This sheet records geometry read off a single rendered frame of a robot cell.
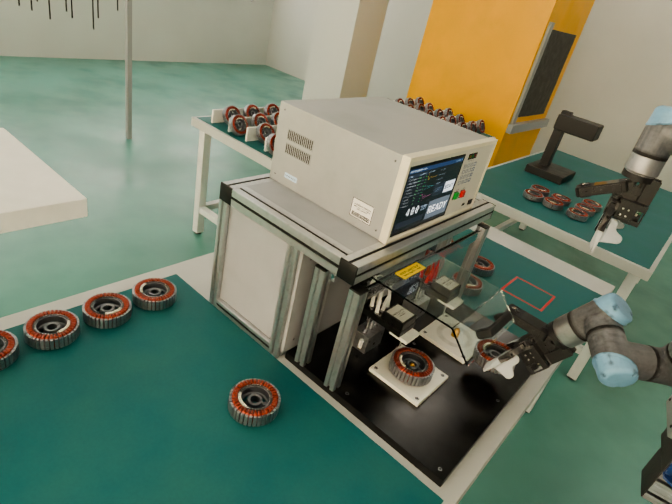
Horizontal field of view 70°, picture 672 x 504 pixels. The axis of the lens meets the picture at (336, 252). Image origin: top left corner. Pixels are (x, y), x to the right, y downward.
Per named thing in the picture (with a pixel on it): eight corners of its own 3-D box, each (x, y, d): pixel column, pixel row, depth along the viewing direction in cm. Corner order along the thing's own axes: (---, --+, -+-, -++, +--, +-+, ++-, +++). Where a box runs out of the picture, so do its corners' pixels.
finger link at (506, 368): (494, 389, 119) (527, 369, 117) (480, 368, 120) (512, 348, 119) (494, 386, 122) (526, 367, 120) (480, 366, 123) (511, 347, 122)
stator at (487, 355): (520, 363, 129) (524, 352, 128) (503, 382, 121) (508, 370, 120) (482, 343, 135) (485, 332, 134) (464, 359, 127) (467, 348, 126)
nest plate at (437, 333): (486, 342, 143) (487, 339, 142) (463, 364, 132) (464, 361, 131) (443, 316, 150) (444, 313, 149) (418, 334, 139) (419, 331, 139)
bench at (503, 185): (643, 284, 390) (695, 200, 354) (579, 389, 257) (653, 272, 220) (517, 225, 445) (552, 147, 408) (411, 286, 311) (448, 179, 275)
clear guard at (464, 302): (514, 322, 111) (524, 302, 108) (467, 367, 94) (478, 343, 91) (400, 256, 127) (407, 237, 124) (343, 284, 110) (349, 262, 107)
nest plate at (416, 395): (447, 379, 125) (448, 375, 125) (417, 407, 114) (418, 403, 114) (400, 347, 133) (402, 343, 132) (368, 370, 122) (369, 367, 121)
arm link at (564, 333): (562, 318, 109) (573, 306, 115) (546, 326, 112) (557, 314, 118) (583, 346, 108) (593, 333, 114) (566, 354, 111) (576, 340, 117)
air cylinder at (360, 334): (380, 343, 132) (385, 327, 129) (364, 354, 127) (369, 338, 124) (366, 333, 135) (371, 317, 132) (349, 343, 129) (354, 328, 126)
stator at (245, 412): (267, 383, 114) (269, 372, 112) (286, 420, 106) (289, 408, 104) (221, 394, 108) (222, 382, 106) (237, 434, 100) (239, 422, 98)
